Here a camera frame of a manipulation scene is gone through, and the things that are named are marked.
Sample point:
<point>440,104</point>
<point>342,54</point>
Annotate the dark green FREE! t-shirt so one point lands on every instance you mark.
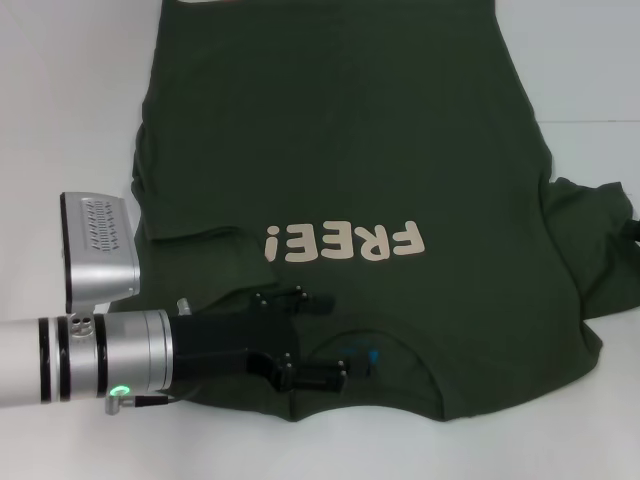
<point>350,150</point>

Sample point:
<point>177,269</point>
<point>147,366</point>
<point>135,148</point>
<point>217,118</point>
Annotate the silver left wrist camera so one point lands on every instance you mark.
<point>100,260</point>

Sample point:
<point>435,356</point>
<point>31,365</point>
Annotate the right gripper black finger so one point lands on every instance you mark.
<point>634,227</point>

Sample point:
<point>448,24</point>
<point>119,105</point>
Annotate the left robot arm silver white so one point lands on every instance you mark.
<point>130,350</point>

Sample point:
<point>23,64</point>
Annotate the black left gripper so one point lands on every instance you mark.
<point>235,335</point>

